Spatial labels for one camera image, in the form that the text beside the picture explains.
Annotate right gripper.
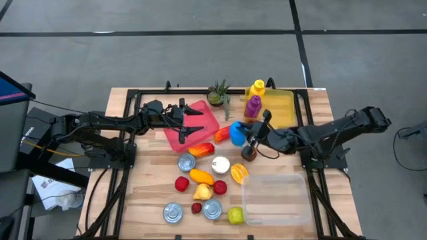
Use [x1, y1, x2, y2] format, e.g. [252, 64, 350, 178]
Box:
[240, 109, 298, 157]

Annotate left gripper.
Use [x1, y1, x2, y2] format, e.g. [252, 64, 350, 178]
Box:
[139, 97, 205, 145]

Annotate red plastic bin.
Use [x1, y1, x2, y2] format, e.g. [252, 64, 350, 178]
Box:
[163, 99, 220, 153]

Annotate blue squeeze bottle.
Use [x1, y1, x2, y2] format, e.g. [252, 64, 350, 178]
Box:
[229, 121, 248, 147]

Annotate purple squeeze bottle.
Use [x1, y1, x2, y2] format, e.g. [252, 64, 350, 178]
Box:
[244, 95, 263, 121]

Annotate dark red toy pomegranate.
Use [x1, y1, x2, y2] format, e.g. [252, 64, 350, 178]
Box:
[240, 146, 258, 163]

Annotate red-orange toy mango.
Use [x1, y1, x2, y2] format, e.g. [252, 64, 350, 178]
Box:
[188, 142, 216, 158]
[213, 125, 232, 144]

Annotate yellow squeeze bottle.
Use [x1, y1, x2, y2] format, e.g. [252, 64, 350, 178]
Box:
[249, 79, 266, 100]

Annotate yellow toy starfruit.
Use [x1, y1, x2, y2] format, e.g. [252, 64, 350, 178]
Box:
[230, 163, 250, 185]

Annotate yellow-orange toy mango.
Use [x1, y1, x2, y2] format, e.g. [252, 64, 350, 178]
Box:
[189, 169, 215, 186]

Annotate red toy apple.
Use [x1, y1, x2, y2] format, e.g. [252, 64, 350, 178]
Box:
[213, 179, 228, 195]
[174, 176, 190, 193]

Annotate clear plastic bin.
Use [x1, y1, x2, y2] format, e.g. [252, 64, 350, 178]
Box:
[241, 173, 313, 227]

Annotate yellow toy pear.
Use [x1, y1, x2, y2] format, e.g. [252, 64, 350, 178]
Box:
[193, 183, 214, 201]

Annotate green toy pear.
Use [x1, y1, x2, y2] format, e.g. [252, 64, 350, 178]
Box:
[228, 206, 246, 225]

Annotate yellow plastic bin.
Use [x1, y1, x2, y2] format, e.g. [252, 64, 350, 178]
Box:
[244, 86, 297, 129]

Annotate small potted succulent plant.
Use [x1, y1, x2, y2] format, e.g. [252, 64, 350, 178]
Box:
[206, 78, 232, 121]

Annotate silver tin can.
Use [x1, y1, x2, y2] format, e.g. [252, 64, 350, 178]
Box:
[177, 153, 197, 173]
[162, 202, 184, 224]

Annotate tin can with pull tab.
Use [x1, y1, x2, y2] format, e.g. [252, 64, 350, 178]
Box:
[211, 155, 231, 175]

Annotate tin can with pink label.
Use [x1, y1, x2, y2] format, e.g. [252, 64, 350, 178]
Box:
[202, 199, 223, 220]

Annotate clear plastic cup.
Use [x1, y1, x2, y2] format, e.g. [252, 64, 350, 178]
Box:
[55, 189, 85, 211]

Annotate black diagonal beam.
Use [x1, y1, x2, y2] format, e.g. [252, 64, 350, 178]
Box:
[15, 151, 90, 188]

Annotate black box with white text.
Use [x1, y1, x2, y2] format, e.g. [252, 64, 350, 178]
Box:
[20, 107, 67, 157]

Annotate white paper sheets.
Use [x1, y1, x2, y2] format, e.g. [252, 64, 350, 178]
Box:
[31, 158, 84, 211]

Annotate grey stand leg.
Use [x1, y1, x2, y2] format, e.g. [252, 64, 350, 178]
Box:
[396, 119, 427, 140]

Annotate grey cabinet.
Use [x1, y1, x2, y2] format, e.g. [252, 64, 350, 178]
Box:
[0, 83, 33, 173]

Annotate computer monitor blue screen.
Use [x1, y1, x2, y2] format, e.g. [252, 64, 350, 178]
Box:
[0, 71, 37, 107]

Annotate dark grey seat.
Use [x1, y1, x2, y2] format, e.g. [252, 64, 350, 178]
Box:
[0, 169, 31, 217]

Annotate yellow cable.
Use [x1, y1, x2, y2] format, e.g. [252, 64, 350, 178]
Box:
[21, 139, 84, 158]

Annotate black floor cable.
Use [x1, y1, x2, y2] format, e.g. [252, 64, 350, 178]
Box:
[392, 126, 427, 173]

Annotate grey metal post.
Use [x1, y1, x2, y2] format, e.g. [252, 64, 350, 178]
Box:
[18, 176, 35, 240]

